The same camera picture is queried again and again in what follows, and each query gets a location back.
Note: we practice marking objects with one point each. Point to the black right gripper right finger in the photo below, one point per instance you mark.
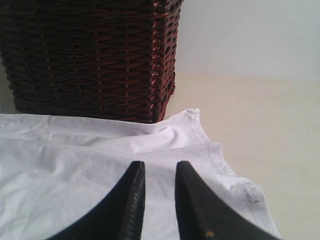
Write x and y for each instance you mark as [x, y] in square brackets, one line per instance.
[202, 215]

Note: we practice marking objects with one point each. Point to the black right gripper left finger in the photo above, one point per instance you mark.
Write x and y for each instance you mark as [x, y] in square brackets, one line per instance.
[118, 216]

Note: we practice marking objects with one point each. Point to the white t-shirt red lettering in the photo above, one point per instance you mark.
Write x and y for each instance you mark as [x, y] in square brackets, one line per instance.
[54, 169]

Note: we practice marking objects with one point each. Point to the dark brown wicker basket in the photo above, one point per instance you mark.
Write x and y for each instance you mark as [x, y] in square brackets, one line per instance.
[107, 59]

